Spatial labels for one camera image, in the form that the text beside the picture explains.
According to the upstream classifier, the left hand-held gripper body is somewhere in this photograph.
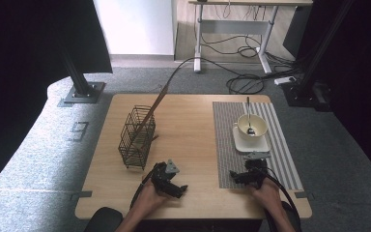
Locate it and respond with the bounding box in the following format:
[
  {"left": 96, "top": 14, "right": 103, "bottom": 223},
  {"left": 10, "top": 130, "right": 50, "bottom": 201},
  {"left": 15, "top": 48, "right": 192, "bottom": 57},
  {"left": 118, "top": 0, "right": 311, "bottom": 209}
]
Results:
[{"left": 150, "top": 159, "right": 181, "bottom": 196}]

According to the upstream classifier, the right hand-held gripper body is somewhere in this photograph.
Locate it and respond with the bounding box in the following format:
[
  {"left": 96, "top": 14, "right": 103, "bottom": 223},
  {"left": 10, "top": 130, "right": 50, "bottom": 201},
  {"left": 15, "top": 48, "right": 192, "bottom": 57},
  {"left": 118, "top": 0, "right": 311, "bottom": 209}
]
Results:
[{"left": 243, "top": 151, "right": 271, "bottom": 189}]

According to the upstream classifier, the white square plate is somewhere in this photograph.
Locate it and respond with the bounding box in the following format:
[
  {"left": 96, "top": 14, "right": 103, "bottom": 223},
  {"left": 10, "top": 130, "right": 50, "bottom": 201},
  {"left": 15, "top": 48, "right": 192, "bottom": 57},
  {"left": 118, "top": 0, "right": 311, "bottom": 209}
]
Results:
[{"left": 232, "top": 126, "right": 271, "bottom": 153}]

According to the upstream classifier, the dark wire basket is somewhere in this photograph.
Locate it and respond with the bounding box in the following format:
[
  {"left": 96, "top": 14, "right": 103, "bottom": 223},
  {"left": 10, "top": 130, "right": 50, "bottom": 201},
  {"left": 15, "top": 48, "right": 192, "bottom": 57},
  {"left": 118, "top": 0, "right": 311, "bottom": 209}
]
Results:
[{"left": 118, "top": 104, "right": 157, "bottom": 171}]

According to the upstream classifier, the person's left hand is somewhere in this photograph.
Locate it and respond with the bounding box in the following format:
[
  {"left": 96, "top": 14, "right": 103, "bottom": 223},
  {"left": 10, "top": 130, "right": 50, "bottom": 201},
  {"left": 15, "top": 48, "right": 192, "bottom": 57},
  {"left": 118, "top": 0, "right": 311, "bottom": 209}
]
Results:
[{"left": 131, "top": 178, "right": 170, "bottom": 216}]

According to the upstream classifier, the person's right hand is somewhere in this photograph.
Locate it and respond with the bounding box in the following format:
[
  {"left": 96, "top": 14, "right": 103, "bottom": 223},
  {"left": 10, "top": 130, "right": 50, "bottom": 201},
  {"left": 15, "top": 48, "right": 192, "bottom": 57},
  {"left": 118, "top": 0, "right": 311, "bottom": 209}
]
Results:
[{"left": 249, "top": 178, "right": 284, "bottom": 212}]

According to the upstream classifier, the grey striped placemat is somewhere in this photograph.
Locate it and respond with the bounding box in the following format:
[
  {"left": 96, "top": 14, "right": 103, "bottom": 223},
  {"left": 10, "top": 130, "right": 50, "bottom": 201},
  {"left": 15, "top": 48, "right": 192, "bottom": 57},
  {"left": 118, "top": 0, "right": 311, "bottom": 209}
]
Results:
[{"left": 212, "top": 101, "right": 304, "bottom": 190}]

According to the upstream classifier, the cream bowl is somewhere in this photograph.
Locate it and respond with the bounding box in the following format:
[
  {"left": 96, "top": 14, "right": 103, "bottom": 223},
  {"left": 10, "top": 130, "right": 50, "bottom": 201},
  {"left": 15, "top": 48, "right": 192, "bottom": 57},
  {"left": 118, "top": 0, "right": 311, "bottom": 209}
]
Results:
[{"left": 237, "top": 113, "right": 269, "bottom": 141}]

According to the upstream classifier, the metal spoon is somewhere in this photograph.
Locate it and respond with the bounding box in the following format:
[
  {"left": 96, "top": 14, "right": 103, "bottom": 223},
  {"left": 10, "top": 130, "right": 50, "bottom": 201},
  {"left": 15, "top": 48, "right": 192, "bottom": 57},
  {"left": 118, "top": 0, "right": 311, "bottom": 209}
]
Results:
[{"left": 245, "top": 96, "right": 256, "bottom": 136}]

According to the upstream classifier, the white power strip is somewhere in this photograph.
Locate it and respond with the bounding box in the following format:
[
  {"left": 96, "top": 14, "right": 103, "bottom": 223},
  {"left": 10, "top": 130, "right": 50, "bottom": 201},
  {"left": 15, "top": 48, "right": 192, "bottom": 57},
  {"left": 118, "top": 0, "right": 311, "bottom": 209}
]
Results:
[{"left": 273, "top": 75, "right": 297, "bottom": 86}]

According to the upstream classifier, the black metal stand grey base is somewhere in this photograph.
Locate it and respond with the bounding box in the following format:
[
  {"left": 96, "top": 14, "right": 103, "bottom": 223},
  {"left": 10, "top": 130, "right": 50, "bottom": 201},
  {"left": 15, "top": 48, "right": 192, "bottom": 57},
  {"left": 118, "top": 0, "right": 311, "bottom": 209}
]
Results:
[{"left": 57, "top": 47, "right": 107, "bottom": 108}]

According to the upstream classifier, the black curtain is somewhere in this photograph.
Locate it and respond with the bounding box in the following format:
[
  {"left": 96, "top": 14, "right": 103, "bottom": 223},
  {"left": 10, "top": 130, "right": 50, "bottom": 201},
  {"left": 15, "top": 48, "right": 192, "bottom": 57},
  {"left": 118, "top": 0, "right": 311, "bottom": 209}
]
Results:
[
  {"left": 283, "top": 0, "right": 371, "bottom": 187},
  {"left": 0, "top": 0, "right": 113, "bottom": 197}
]

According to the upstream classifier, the white height-adjustable desk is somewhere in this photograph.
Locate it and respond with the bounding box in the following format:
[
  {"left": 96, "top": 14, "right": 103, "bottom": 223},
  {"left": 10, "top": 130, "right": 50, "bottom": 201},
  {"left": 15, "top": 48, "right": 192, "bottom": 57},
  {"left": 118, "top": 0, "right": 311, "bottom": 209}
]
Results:
[{"left": 187, "top": 0, "right": 313, "bottom": 74}]

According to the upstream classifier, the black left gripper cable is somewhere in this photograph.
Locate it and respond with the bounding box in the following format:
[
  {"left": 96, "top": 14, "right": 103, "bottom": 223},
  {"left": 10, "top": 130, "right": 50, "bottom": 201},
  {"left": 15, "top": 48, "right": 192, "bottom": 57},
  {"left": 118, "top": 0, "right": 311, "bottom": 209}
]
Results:
[{"left": 129, "top": 163, "right": 158, "bottom": 209}]

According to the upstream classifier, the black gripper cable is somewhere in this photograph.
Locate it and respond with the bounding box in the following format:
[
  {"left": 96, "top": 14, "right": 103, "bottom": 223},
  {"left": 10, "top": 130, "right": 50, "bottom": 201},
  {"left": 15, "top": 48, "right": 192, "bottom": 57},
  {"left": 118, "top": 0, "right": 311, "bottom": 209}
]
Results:
[
  {"left": 129, "top": 163, "right": 158, "bottom": 209},
  {"left": 260, "top": 168, "right": 302, "bottom": 232}
]

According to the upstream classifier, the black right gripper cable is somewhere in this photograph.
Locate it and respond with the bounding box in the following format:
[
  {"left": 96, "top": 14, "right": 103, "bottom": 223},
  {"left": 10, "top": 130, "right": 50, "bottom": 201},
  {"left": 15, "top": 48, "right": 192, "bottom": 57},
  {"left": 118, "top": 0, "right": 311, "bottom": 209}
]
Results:
[{"left": 260, "top": 168, "right": 302, "bottom": 232}]

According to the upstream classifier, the grey metal table bracket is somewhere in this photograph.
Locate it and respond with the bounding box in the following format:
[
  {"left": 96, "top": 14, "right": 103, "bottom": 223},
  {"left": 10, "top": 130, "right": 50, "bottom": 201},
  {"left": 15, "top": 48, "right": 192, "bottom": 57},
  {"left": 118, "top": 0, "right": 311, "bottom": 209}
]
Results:
[
  {"left": 71, "top": 190, "right": 93, "bottom": 202},
  {"left": 294, "top": 190, "right": 315, "bottom": 199}
]

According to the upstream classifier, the black cable bundle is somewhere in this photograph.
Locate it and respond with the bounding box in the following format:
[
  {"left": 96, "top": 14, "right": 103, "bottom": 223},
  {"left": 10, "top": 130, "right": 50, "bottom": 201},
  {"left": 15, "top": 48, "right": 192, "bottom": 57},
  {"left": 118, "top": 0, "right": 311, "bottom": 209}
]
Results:
[{"left": 201, "top": 33, "right": 303, "bottom": 79}]

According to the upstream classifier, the long black floor cable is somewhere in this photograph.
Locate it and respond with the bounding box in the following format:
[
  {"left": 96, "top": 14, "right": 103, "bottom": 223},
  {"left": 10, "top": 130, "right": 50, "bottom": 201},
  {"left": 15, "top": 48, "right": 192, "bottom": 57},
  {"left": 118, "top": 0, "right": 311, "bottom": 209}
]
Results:
[{"left": 158, "top": 57, "right": 266, "bottom": 96}]

